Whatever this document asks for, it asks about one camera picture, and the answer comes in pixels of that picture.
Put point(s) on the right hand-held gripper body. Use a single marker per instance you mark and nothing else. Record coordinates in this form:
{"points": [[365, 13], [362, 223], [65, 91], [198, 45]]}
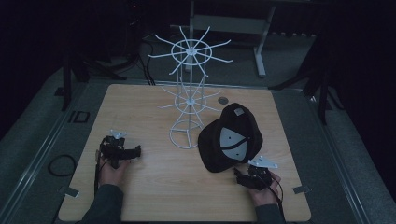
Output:
{"points": [[260, 174]]}

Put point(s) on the black baseball cap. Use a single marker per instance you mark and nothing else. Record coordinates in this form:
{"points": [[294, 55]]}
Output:
{"points": [[230, 137]]}

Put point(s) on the person's right hand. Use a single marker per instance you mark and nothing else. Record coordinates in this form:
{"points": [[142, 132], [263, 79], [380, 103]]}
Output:
{"points": [[267, 193]]}

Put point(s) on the round grey table grommet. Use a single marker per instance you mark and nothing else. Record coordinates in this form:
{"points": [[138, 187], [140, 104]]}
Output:
{"points": [[223, 100]]}

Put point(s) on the grey tape strip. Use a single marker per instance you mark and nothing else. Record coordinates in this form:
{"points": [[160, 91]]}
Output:
{"points": [[301, 189], [69, 191]]}

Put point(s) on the grey metal desk frame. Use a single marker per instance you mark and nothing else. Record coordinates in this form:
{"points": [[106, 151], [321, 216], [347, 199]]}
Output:
{"points": [[236, 31]]}

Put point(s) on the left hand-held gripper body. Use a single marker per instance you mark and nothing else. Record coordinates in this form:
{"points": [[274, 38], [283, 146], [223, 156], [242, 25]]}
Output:
{"points": [[115, 147]]}

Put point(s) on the person's left hand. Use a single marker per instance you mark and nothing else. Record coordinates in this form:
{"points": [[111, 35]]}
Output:
{"points": [[112, 173]]}

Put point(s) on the black tripod stand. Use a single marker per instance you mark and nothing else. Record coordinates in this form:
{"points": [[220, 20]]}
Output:
{"points": [[314, 81], [81, 71]]}

